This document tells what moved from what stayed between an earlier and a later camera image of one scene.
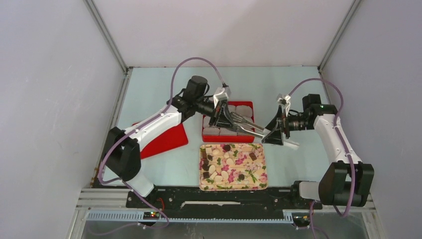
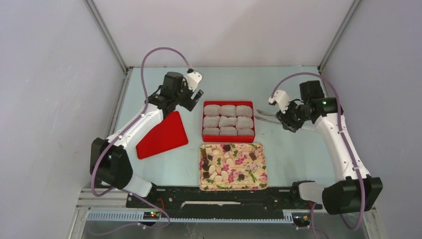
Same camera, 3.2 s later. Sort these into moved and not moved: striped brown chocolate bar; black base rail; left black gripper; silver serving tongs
Moved: left black gripper; silver serving tongs
Not moved: striped brown chocolate bar; black base rail
